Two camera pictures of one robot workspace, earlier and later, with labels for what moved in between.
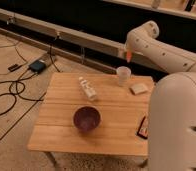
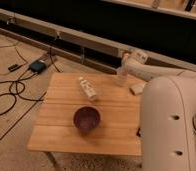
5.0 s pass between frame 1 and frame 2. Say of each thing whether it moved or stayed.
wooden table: stayed
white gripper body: moved
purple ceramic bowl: stayed
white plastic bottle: stayed
